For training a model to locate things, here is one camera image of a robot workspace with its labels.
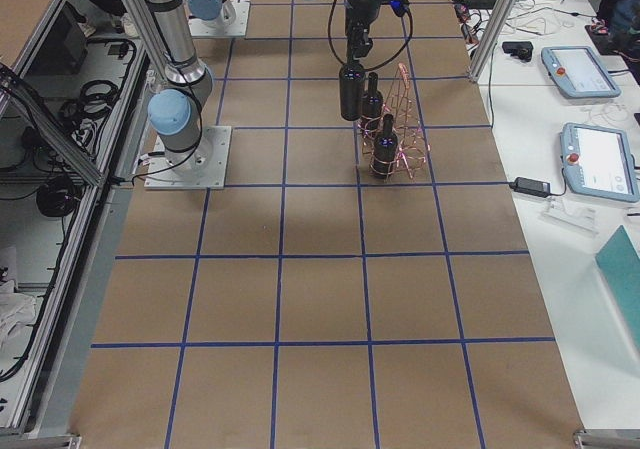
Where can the lower teach pendant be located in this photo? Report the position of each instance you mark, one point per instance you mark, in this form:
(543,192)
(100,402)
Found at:
(597,162)

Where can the aluminium frame post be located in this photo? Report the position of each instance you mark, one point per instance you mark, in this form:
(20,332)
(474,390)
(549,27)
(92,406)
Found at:
(486,46)

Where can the teach pendant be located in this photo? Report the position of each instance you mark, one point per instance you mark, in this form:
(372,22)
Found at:
(597,162)
(578,72)

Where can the black power brick on table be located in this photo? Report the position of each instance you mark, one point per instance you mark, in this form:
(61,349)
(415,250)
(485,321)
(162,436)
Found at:
(531,187)

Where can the copper wire wine basket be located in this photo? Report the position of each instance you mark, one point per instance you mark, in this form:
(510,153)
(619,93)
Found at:
(411,155)

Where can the upper teach pendant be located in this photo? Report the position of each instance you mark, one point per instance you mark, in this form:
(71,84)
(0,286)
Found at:
(578,72)

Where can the dark wine bottle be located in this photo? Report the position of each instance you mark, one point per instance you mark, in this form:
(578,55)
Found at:
(372,105)
(385,148)
(351,87)

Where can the clear acrylic stand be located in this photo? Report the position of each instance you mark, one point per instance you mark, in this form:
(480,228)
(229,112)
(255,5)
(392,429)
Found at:
(580,219)

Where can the teal folder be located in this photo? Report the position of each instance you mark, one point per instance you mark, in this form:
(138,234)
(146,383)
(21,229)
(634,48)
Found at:
(618,261)

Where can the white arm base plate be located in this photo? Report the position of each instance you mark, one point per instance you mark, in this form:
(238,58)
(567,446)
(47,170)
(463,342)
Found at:
(232,22)
(206,168)

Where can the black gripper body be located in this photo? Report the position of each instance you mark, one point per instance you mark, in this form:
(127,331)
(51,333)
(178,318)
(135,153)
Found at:
(363,9)

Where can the black device on table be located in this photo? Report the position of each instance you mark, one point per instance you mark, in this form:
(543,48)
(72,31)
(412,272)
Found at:
(521,50)

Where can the aluminium side frame rail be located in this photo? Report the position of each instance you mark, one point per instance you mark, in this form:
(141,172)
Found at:
(68,74)

